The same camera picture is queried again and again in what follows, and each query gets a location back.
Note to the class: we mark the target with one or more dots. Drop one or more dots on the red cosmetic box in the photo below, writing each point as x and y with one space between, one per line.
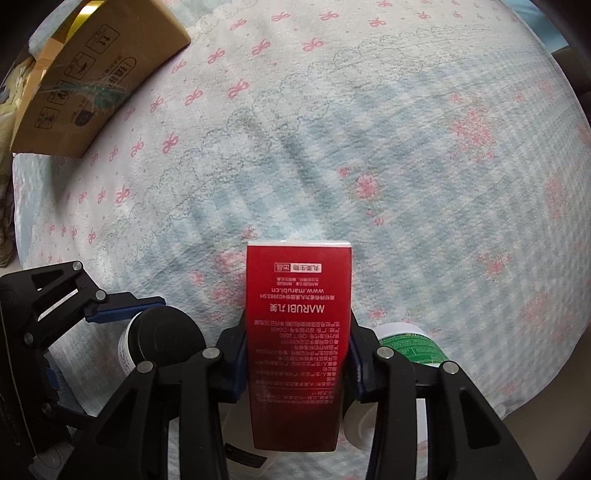
297 319

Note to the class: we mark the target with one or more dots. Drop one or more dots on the small black lidded jar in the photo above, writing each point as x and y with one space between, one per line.
162 335

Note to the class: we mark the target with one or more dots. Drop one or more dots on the blue pink patterned bedsheet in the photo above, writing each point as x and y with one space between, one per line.
439 138

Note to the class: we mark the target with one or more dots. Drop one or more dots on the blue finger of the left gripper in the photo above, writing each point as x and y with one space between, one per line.
120 307

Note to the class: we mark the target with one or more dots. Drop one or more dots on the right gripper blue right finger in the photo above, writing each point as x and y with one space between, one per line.
360 380

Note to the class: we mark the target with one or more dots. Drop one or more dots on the green jar white lid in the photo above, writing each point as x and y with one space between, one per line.
413 343

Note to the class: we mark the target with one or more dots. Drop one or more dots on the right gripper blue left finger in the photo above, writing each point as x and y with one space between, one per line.
232 343

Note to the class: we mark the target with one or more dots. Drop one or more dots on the brown cardboard box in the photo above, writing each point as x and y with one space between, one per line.
83 76

